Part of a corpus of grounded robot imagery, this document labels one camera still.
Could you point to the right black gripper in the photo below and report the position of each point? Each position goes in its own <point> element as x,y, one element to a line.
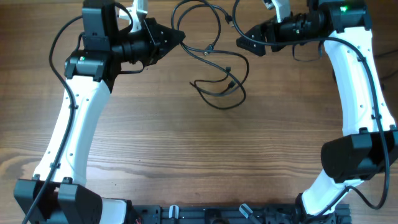
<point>268,36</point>

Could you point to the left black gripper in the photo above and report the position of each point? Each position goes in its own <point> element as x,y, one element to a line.
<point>152,42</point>

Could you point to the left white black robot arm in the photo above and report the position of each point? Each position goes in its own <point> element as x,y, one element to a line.
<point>112,35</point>

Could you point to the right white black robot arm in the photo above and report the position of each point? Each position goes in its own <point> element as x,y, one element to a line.
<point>368,145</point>

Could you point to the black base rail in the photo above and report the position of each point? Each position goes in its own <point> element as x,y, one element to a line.
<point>271,213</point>

